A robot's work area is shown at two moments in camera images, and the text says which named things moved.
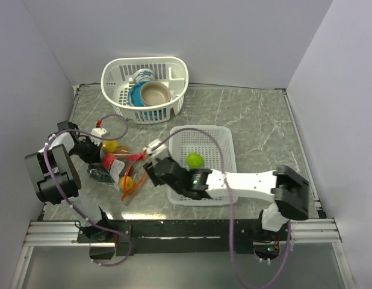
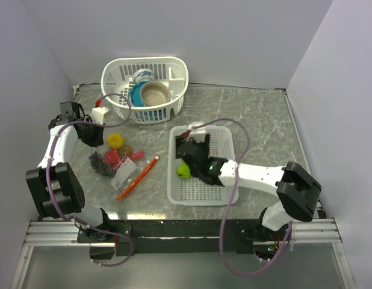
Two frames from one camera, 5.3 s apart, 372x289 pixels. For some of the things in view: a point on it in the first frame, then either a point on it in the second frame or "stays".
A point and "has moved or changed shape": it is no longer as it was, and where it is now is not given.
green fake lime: [194, 160] has moved or changed shape
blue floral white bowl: [143, 74] stays
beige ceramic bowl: [154, 93] stays
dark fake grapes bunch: [99, 174] has moved or changed shape
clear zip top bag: [126, 170] has moved or changed shape
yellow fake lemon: [110, 146] → [115, 140]
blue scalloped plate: [134, 96] stays
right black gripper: [155, 179] → [204, 146]
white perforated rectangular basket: [185, 142] stays
